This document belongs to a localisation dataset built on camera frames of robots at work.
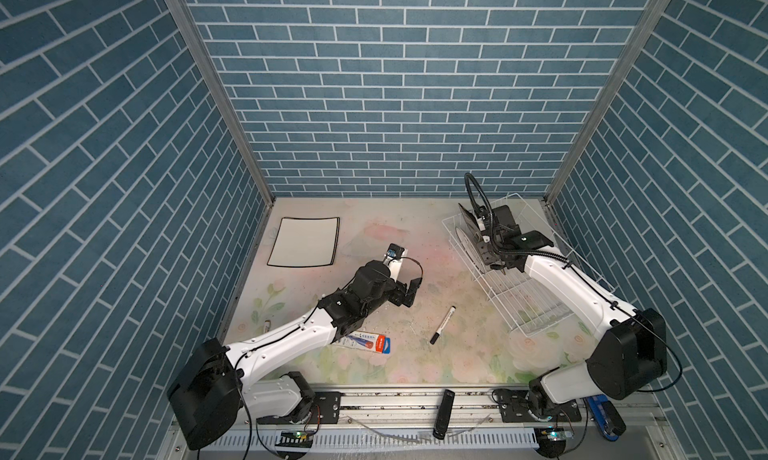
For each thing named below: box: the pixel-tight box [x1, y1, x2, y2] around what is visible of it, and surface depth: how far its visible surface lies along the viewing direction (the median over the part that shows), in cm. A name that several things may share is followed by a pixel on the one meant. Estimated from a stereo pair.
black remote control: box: [432, 389, 455, 440], surface depth 74 cm
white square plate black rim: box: [267, 217, 340, 267], surface depth 107 cm
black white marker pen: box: [429, 305, 457, 345], surface depth 88 cm
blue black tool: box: [587, 394, 627, 441], surface depth 72 cm
